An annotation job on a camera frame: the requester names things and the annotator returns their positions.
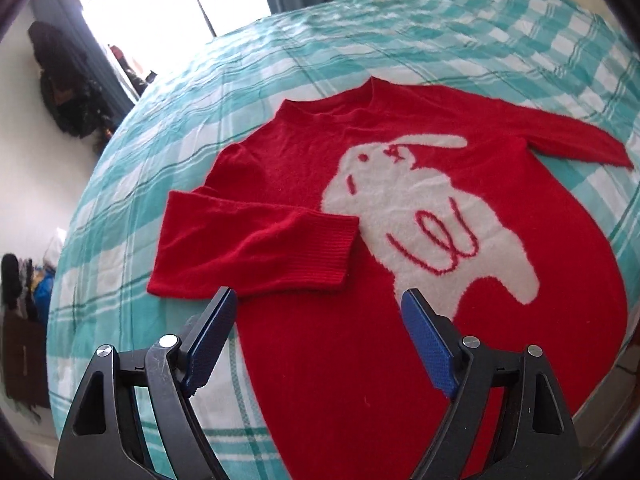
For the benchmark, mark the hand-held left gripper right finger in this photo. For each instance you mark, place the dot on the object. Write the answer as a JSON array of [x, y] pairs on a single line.
[[430, 345]]

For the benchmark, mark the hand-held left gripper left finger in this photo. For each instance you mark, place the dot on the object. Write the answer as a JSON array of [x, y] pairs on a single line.
[[212, 340]]

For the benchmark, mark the red sweater with white rabbit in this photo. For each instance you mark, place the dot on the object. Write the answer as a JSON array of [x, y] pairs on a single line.
[[310, 170]]

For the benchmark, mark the heap of mixed clothes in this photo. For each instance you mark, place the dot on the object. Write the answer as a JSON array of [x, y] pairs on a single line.
[[22, 285]]

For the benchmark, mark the brown wooden furniture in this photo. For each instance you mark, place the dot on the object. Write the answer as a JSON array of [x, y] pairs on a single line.
[[22, 360]]

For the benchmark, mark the teal white checked bed sheet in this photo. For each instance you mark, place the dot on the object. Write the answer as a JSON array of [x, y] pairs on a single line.
[[200, 105]]

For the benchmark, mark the grey blue curtain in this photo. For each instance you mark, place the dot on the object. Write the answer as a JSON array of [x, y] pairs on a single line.
[[107, 72]]

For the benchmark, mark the bright window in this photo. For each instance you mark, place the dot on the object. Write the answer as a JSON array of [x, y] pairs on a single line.
[[150, 5]]

